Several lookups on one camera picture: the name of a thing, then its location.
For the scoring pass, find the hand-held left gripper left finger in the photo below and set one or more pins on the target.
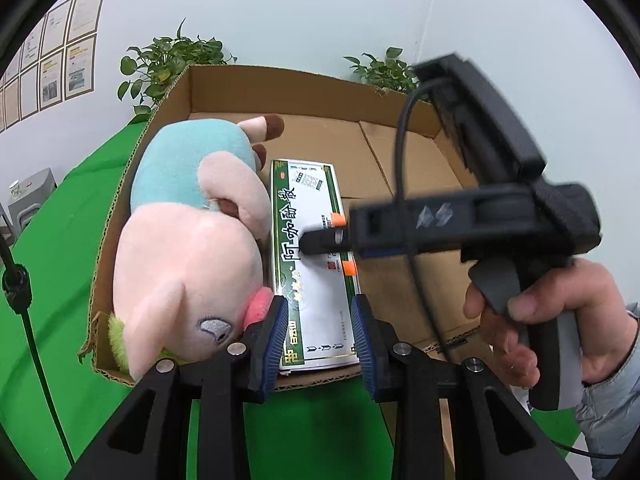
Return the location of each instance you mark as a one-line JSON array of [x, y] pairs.
[[276, 340]]

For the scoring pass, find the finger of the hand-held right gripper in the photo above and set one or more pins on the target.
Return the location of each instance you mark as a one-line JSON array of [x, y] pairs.
[[400, 225]]

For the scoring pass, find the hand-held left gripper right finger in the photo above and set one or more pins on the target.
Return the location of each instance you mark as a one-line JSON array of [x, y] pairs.
[[361, 345]]

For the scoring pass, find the black object with orange tabs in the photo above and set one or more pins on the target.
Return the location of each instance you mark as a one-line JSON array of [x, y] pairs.
[[322, 242]]

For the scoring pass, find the brown cardboard box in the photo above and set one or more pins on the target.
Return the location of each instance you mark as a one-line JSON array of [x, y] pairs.
[[320, 140]]

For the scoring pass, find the person's right forearm grey sleeve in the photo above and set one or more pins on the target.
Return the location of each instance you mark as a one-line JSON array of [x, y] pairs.
[[612, 410]]

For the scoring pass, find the person's right hand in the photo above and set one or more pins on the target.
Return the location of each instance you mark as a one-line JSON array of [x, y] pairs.
[[570, 305]]

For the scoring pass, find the white and green medicine box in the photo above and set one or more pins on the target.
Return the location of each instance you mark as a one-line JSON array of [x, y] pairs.
[[320, 310]]

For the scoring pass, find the pink and teal plush pig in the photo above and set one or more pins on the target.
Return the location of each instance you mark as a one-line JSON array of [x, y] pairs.
[[190, 260]]

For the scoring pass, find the small green potted plant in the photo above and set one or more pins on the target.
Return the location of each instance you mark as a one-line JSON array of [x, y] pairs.
[[385, 72]]

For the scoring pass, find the grey appliance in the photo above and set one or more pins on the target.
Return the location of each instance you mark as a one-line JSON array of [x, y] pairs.
[[32, 205]]

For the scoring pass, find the large green potted plant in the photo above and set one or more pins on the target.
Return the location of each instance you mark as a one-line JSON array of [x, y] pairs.
[[165, 60]]

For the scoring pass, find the white paper cup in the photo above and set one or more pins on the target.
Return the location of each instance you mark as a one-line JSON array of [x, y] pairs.
[[15, 189]]

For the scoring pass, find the row of framed wall documents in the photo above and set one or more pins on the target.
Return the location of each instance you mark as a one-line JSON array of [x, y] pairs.
[[55, 45]]

